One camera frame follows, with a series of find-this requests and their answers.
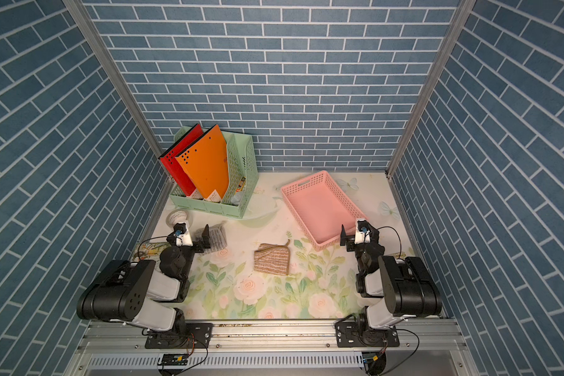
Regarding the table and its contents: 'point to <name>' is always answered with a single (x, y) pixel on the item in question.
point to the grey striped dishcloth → (218, 237)
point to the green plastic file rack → (243, 194)
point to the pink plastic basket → (321, 207)
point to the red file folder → (170, 162)
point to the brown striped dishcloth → (272, 259)
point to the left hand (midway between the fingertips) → (200, 224)
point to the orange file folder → (206, 163)
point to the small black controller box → (174, 359)
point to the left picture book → (149, 251)
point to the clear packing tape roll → (179, 216)
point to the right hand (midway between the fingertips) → (358, 224)
